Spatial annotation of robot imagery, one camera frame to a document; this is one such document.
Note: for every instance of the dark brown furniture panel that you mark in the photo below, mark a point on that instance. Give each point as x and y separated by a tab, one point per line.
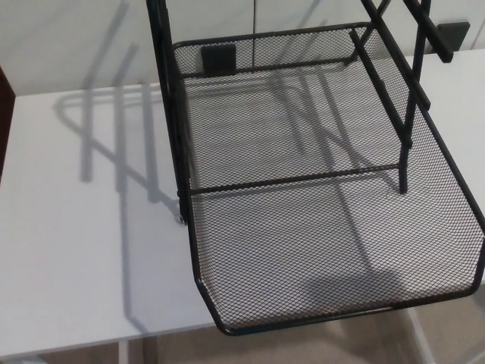
5	125

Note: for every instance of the black mesh file tray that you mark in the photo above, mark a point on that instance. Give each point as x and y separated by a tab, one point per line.
273	250

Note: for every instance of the white metal desk leg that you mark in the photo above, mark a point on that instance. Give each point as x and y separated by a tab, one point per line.
126	352
417	341

